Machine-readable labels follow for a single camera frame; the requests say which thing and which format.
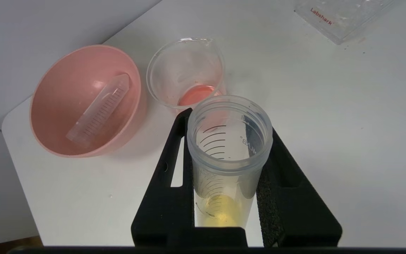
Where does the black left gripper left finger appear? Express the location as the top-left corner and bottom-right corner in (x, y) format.
(131, 108), (195, 247)

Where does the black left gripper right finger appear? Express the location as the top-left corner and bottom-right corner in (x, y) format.
(256, 129), (343, 247)

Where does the test tube for yellow pigment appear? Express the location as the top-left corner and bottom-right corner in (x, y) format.
(187, 95), (273, 228)

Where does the test tube for red pigment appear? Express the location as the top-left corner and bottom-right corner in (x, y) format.
(66, 73), (131, 148)

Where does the clear glass beaker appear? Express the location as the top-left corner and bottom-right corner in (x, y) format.
(146, 37), (226, 110)

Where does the clear acrylic test tube rack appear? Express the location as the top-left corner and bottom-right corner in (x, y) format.
(294, 0), (397, 45)

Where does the pink plastic bowl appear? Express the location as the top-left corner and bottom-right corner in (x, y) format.
(30, 44), (142, 158)

